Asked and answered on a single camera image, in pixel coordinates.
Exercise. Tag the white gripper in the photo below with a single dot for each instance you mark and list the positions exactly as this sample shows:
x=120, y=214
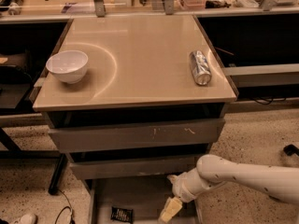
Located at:
x=180, y=187

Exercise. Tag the black rxbar chocolate wrapper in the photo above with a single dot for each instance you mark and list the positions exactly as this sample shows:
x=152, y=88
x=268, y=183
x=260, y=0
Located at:
x=122, y=215

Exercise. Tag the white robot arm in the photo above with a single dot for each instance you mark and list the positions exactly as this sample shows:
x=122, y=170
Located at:
x=211, y=172

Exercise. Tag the grey open bottom drawer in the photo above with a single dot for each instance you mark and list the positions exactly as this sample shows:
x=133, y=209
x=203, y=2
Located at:
x=144, y=195

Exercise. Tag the grey middle drawer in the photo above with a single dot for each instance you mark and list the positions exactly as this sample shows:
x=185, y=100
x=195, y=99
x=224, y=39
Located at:
x=85, y=170

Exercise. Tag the grey top drawer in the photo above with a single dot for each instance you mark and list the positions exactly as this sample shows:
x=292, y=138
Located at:
x=137, y=135

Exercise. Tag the black table leg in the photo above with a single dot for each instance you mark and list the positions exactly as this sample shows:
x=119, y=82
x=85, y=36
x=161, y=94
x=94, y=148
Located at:
x=58, y=170

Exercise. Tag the black chair base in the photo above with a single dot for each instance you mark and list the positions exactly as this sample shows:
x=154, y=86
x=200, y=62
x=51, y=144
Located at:
x=291, y=149

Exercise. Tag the silver soda can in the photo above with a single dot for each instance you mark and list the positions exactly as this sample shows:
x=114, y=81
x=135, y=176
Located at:
x=199, y=68

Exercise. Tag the white shoe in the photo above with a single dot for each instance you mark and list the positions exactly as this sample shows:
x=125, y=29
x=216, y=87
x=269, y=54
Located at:
x=25, y=219

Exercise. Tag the white ceramic bowl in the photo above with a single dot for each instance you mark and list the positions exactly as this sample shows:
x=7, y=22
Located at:
x=68, y=66

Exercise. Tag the grey metal post left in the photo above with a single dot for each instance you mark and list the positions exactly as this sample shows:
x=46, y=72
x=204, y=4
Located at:
x=99, y=6

